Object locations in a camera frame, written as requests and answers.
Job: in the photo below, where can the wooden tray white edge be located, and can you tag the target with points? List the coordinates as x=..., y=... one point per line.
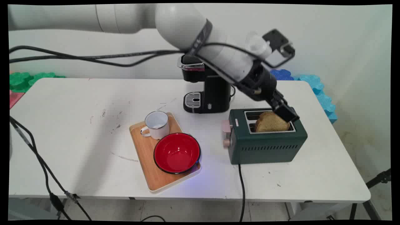
x=147, y=153

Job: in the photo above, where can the red bowl black rim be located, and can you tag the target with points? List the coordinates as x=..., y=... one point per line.
x=177, y=153

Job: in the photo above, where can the light blue foam mat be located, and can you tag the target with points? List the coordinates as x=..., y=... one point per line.
x=322, y=93

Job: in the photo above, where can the dark green toaster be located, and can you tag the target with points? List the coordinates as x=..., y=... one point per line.
x=265, y=140

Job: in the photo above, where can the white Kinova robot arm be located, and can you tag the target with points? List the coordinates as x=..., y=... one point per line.
x=175, y=22

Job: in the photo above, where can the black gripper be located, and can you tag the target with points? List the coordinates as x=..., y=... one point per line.
x=257, y=82

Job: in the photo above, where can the green foam mat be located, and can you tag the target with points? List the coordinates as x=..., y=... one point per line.
x=25, y=79

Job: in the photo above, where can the pink foam mat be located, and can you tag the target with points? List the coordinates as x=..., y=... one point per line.
x=15, y=98

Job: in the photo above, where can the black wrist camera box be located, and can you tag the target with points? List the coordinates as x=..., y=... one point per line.
x=278, y=42

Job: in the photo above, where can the white enamel mug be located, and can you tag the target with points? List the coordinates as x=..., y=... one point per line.
x=156, y=125

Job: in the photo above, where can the black tripod stand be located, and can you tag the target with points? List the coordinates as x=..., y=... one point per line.
x=372, y=193

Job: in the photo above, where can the toasted bread slice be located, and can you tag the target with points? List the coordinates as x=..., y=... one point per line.
x=271, y=122

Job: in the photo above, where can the dark blue foam mat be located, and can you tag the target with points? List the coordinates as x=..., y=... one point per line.
x=281, y=74

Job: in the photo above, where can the black coffee machine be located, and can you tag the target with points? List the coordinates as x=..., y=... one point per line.
x=212, y=90

